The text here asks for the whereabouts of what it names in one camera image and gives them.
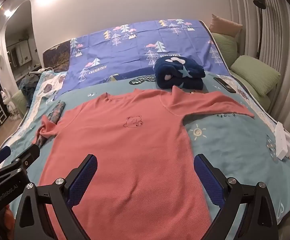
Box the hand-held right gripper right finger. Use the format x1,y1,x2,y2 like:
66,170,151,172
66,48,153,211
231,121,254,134
194,154,279,240

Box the beige pillow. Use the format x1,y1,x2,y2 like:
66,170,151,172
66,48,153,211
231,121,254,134
209,14,243,37

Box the white printed quilt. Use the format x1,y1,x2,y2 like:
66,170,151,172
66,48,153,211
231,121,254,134
0,70,68,150

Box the large green pillow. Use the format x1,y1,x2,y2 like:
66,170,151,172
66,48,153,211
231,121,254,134
230,55,282,97

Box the navy star-print folded blanket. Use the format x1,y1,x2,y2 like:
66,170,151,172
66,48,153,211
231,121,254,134
152,57,206,91

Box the white rabbit figure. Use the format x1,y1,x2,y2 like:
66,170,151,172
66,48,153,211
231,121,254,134
0,88,19,120

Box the dark blue cloth pile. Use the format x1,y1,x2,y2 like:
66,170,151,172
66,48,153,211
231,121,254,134
19,75,42,95

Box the teal printed bed sheet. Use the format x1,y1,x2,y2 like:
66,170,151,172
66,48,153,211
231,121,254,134
0,72,290,240

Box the small green pillow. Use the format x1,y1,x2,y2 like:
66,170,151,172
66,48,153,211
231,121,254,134
211,32,238,67

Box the purple tree-print sheet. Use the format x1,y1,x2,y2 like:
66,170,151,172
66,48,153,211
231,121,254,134
52,19,229,98

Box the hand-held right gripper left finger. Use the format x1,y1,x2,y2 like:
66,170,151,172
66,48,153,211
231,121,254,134
14,154,98,240

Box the pink shirt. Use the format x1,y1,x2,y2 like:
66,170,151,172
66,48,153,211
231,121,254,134
36,85,255,240

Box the dark patterned blanket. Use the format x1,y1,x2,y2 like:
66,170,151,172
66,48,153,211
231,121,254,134
42,42,72,72

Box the white cabinet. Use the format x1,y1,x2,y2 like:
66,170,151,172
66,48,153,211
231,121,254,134
6,37,38,68

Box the dark floral folded cloth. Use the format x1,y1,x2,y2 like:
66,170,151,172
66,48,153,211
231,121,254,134
47,100,66,125

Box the white power strip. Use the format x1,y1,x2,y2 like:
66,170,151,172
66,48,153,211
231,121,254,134
274,122,290,161

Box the black remote control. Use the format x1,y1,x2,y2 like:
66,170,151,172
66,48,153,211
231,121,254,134
214,77,236,93

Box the beige curtain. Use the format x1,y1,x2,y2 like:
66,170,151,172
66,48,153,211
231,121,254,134
226,0,290,150

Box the black floor lamp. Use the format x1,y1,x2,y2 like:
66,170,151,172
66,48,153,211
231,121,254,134
253,0,265,60

